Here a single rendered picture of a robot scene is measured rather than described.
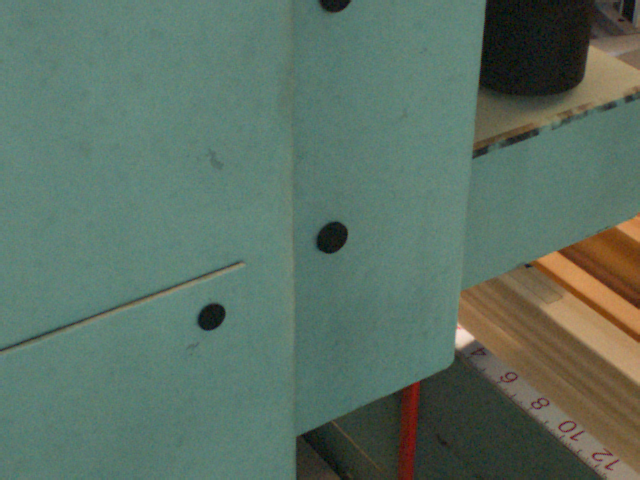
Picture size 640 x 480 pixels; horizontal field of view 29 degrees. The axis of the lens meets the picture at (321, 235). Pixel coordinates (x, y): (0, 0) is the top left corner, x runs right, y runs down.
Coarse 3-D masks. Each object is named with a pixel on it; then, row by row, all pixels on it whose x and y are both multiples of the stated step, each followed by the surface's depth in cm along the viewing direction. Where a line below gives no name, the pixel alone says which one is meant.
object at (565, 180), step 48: (480, 96) 51; (528, 96) 51; (576, 96) 51; (624, 96) 51; (480, 144) 47; (528, 144) 49; (576, 144) 50; (624, 144) 52; (480, 192) 48; (528, 192) 50; (576, 192) 52; (624, 192) 54; (480, 240) 50; (528, 240) 52; (576, 240) 54
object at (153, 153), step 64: (0, 0) 25; (64, 0) 26; (128, 0) 27; (192, 0) 28; (256, 0) 29; (0, 64) 26; (64, 64) 27; (128, 64) 27; (192, 64) 28; (256, 64) 29; (0, 128) 26; (64, 128) 27; (128, 128) 28; (192, 128) 29; (256, 128) 30; (0, 192) 27; (64, 192) 28; (128, 192) 29; (192, 192) 30; (256, 192) 31; (0, 256) 28; (64, 256) 29; (128, 256) 30; (192, 256) 31; (256, 256) 33; (0, 320) 29; (64, 320) 30; (128, 320) 31; (192, 320) 32; (256, 320) 34; (0, 384) 29; (64, 384) 31; (128, 384) 32; (192, 384) 33; (256, 384) 35; (0, 448) 30; (64, 448) 32; (128, 448) 33; (192, 448) 34; (256, 448) 36
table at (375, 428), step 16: (384, 400) 62; (400, 400) 61; (352, 416) 65; (368, 416) 64; (384, 416) 62; (400, 416) 61; (352, 432) 66; (368, 432) 64; (384, 432) 63; (416, 432) 60; (432, 432) 59; (368, 448) 65; (384, 448) 63; (416, 448) 60; (432, 448) 59; (448, 448) 58; (384, 464) 64; (416, 464) 61; (432, 464) 60; (448, 464) 58; (464, 464) 57
